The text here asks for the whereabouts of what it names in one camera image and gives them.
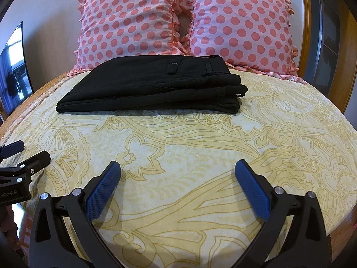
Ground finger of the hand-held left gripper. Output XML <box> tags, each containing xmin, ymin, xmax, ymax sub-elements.
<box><xmin>0</xmin><ymin>141</ymin><xmax>24</xmax><ymax>158</ymax></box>
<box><xmin>0</xmin><ymin>150</ymin><xmax>51</xmax><ymax>185</ymax></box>

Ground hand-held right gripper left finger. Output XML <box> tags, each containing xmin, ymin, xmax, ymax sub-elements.
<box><xmin>29</xmin><ymin>160</ymin><xmax>126</xmax><ymax>268</ymax></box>

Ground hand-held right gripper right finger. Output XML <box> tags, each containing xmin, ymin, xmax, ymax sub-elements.
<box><xmin>234</xmin><ymin>159</ymin><xmax>328</xmax><ymax>268</ymax></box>

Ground black pants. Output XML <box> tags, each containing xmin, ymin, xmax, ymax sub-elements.
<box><xmin>56</xmin><ymin>55</ymin><xmax>248</xmax><ymax>115</ymax></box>

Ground black monitor screen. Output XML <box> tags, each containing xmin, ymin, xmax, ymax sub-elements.
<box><xmin>0</xmin><ymin>21</ymin><xmax>35</xmax><ymax>118</ymax></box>

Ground yellow patterned bed sheet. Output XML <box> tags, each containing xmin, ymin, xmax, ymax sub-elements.
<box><xmin>0</xmin><ymin>70</ymin><xmax>357</xmax><ymax>268</ymax></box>

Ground pink polka-dot pillow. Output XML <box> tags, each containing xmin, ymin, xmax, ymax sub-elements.
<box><xmin>67</xmin><ymin>0</ymin><xmax>193</xmax><ymax>76</ymax></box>
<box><xmin>190</xmin><ymin>0</ymin><xmax>307</xmax><ymax>85</ymax></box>

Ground wooden wardrobe with glass door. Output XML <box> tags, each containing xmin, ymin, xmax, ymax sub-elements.
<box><xmin>304</xmin><ymin>0</ymin><xmax>357</xmax><ymax>113</ymax></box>

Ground wooden headboard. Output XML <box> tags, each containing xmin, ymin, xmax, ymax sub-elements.
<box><xmin>245</xmin><ymin>0</ymin><xmax>312</xmax><ymax>70</ymax></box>

